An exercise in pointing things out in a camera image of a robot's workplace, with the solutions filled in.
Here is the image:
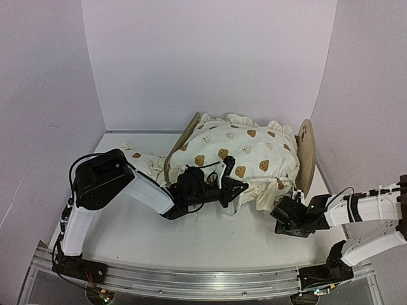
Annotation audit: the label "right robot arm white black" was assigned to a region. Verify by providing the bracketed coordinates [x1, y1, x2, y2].
[270, 175, 406, 292]

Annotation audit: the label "bear print cushion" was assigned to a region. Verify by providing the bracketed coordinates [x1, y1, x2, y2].
[164, 113, 300, 212]

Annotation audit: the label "wooden pet bed frame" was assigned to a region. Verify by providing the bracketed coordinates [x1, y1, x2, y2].
[163, 112, 317, 198]

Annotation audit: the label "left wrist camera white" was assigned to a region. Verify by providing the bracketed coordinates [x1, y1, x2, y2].
[216, 156, 235, 189]

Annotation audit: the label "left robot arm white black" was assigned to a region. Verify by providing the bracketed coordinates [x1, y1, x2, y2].
[52, 149, 249, 284]

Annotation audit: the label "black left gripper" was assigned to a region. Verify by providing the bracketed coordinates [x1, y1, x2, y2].
[187, 179, 249, 208]

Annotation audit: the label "small bear print pillow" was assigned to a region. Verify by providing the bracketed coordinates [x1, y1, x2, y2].
[119, 144, 165, 184]

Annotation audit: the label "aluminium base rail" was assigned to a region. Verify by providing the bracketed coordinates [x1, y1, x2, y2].
[30, 241, 375, 298]

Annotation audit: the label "small circuit board with leds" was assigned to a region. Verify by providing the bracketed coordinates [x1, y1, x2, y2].
[86, 286, 116, 305]

